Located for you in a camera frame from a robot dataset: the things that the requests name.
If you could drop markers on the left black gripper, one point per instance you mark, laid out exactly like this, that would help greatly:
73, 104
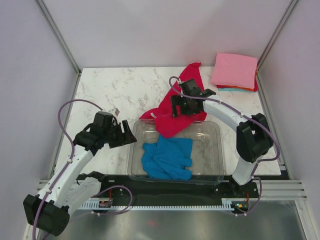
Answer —
125, 138

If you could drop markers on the left aluminium frame post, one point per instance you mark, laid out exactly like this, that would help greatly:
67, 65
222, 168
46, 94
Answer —
58, 35

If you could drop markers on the blue t shirt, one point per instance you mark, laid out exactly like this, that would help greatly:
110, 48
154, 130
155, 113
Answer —
168, 159

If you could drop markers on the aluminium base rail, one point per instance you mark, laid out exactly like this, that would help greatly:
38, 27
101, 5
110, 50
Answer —
283, 190

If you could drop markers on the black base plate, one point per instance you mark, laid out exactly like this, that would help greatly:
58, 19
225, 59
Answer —
146, 193

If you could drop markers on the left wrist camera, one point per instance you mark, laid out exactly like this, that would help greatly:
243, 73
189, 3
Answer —
115, 112

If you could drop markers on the clear plastic bin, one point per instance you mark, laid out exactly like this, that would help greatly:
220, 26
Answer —
207, 155

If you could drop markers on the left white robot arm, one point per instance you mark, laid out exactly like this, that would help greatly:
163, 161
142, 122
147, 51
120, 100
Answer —
51, 208

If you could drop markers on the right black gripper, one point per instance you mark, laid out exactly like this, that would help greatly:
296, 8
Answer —
177, 100

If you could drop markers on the aluminium frame post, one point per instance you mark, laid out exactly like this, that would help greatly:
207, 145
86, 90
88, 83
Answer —
276, 33
58, 35

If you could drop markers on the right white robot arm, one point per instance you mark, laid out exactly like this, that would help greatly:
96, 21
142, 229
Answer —
253, 136

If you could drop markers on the white slotted cable duct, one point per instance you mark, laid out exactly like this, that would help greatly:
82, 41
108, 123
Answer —
223, 204

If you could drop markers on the right aluminium frame post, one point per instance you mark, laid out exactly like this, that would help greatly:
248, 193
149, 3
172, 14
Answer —
276, 33

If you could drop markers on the red t shirt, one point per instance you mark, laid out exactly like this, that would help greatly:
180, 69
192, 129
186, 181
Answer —
165, 123

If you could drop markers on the pink folded t shirt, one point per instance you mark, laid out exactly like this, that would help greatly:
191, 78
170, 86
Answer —
234, 70

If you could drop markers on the teal folded t shirt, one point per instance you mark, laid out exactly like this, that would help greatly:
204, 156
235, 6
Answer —
230, 89

